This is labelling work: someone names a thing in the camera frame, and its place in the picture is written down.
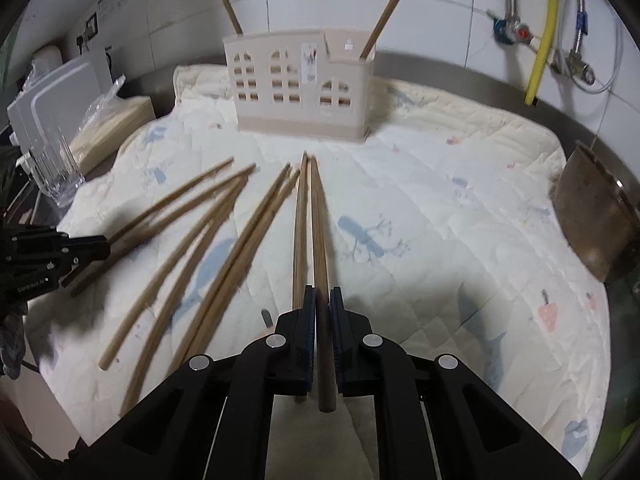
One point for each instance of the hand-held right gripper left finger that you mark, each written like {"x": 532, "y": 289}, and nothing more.
{"x": 309, "y": 320}

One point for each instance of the beige plastic utensil holder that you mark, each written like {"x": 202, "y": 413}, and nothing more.
{"x": 295, "y": 120}

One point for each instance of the metal water valve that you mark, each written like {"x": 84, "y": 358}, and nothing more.
{"x": 575, "y": 67}

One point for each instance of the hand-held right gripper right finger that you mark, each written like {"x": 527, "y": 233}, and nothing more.
{"x": 336, "y": 330}

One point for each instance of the plastic bag of bamboo sticks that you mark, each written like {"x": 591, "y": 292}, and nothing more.
{"x": 112, "y": 127}

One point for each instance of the brass pot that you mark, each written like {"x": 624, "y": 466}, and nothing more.
{"x": 590, "y": 220}

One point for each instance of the wooden chopstick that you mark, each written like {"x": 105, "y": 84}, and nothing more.
{"x": 320, "y": 270}
{"x": 387, "y": 10}
{"x": 227, "y": 5}

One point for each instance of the white appliance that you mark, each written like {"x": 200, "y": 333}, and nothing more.
{"x": 60, "y": 90}

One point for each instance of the black power plug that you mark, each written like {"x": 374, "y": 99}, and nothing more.
{"x": 82, "y": 40}

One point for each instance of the thin white tube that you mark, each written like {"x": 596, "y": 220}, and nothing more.
{"x": 616, "y": 60}

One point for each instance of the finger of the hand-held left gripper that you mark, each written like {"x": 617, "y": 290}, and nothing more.
{"x": 85, "y": 250}

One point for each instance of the person's left hand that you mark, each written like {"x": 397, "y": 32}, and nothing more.
{"x": 11, "y": 345}

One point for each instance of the clear glass cup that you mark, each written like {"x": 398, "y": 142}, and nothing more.
{"x": 57, "y": 180}

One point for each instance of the printed quilted cloth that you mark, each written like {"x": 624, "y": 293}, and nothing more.
{"x": 425, "y": 210}

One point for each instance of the white wall label sticker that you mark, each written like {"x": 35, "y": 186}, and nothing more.
{"x": 112, "y": 2}

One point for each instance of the black wall socket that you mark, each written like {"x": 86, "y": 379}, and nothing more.
{"x": 91, "y": 22}

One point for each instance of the group of wooden chopsticks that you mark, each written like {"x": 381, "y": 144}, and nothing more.
{"x": 247, "y": 247}

